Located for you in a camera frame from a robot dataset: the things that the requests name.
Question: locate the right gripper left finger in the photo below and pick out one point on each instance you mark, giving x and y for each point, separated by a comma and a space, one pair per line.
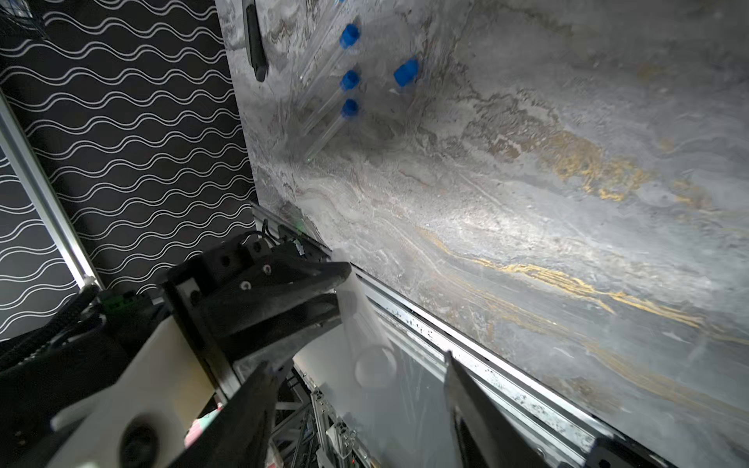
239, 436

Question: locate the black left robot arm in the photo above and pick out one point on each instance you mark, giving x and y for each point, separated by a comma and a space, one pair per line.
81, 352

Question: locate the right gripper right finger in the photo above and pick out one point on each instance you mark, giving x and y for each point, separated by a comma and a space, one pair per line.
481, 433

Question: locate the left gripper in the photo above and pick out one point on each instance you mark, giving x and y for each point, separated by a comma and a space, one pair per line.
254, 300

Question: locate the blue stopper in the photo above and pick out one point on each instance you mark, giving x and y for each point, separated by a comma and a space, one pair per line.
349, 81
349, 36
350, 109
406, 74

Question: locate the clear test tube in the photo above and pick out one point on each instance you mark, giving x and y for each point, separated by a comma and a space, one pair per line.
322, 53
323, 139
319, 112
372, 353

